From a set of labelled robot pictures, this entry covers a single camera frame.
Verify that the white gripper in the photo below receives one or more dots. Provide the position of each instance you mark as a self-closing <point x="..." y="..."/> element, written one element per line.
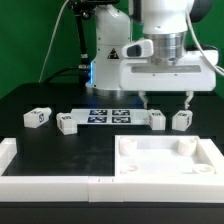
<point x="190" y="73"/>

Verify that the white square tabletop part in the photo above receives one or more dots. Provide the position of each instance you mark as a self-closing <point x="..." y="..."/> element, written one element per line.
<point x="160" y="155"/>

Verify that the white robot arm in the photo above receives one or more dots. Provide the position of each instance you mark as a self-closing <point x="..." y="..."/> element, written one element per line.
<point x="165" y="22"/>

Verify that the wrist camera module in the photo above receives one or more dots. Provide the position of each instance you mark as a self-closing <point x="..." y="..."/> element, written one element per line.
<point x="142" y="48"/>

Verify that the white marker base plate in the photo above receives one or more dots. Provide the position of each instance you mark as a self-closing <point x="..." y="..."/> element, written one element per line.
<point x="110" y="116"/>

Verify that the white U-shaped fence frame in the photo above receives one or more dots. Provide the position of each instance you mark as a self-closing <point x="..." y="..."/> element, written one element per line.
<point x="196" y="188"/>

